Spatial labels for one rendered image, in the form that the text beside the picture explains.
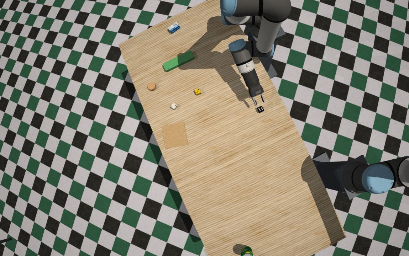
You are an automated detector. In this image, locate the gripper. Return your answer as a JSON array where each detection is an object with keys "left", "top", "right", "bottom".
[{"left": 242, "top": 70, "right": 265, "bottom": 107}]

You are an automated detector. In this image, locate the tan mat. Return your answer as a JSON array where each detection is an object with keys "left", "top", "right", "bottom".
[{"left": 161, "top": 122, "right": 189, "bottom": 149}]

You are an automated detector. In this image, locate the wooden table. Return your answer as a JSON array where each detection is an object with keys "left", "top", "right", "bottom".
[{"left": 118, "top": 0, "right": 347, "bottom": 256}]

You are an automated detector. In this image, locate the green box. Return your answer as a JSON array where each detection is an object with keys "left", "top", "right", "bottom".
[{"left": 162, "top": 50, "right": 195, "bottom": 72}]

